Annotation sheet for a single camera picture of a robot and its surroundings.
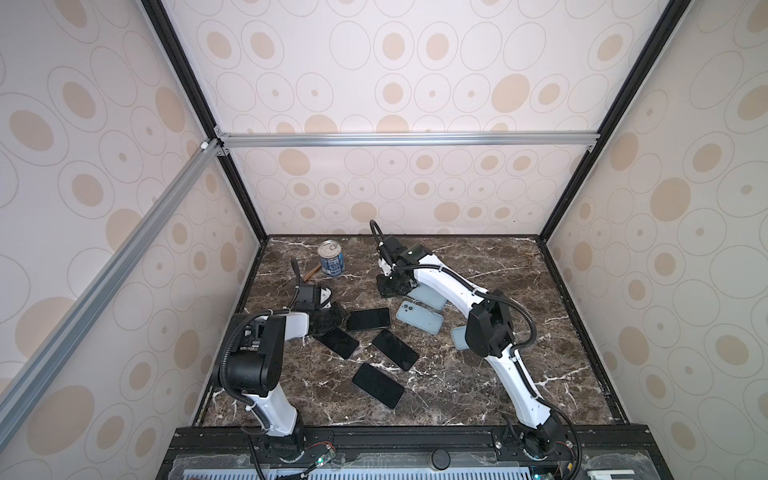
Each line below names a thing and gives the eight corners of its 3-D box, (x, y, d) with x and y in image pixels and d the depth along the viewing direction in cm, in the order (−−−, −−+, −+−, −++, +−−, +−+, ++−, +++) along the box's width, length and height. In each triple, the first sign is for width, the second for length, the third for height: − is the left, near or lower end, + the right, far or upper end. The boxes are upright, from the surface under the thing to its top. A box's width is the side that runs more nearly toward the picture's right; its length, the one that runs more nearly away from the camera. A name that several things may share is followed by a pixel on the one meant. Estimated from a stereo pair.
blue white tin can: (321, 278, 109) (315, 258, 101) (324, 260, 115) (319, 240, 106) (343, 278, 109) (339, 258, 101) (345, 261, 115) (342, 240, 106)
